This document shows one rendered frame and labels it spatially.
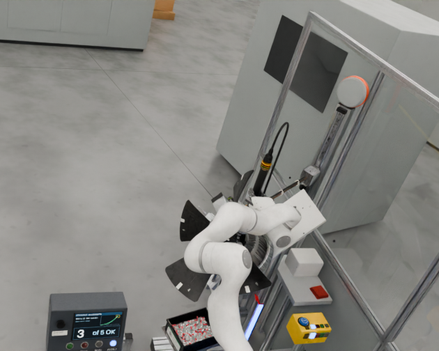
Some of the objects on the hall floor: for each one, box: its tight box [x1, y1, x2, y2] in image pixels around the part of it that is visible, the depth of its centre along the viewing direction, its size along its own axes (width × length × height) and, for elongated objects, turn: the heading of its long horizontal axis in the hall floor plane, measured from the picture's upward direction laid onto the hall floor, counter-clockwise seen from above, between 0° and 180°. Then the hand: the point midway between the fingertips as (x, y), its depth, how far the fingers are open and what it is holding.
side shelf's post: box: [259, 294, 293, 351], centre depth 295 cm, size 4×4×83 cm
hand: (256, 193), depth 210 cm, fingers closed on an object, 4 cm apart
